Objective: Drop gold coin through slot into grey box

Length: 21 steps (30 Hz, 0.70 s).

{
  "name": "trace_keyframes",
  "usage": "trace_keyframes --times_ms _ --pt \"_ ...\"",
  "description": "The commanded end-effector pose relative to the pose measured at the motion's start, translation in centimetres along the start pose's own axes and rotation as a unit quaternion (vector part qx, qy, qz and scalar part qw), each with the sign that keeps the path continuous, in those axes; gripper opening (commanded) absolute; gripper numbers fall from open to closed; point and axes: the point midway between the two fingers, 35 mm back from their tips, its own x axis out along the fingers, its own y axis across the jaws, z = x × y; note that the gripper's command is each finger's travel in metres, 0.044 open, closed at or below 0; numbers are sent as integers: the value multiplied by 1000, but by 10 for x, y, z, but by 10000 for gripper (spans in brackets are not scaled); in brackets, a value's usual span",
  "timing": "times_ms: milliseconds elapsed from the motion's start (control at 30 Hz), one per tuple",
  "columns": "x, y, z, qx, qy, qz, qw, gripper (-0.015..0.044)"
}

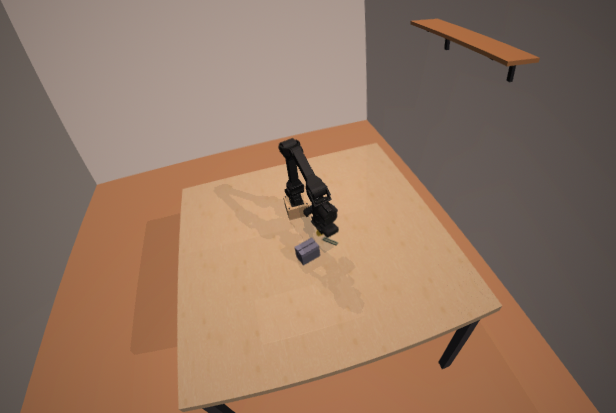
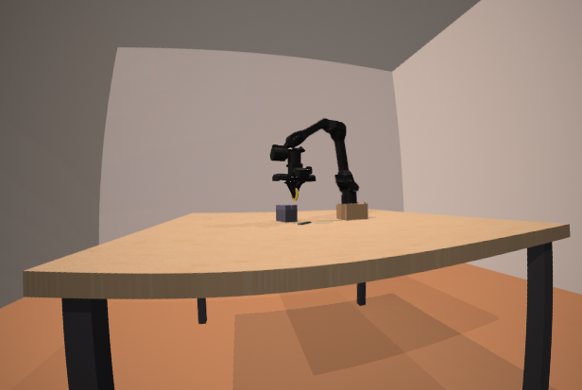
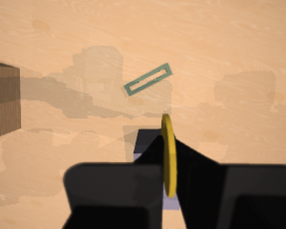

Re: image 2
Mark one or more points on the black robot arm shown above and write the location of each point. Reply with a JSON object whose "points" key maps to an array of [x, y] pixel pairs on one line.
{"points": [[338, 131]]}

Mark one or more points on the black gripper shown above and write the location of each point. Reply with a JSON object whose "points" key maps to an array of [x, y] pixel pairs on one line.
{"points": [[293, 182]]}

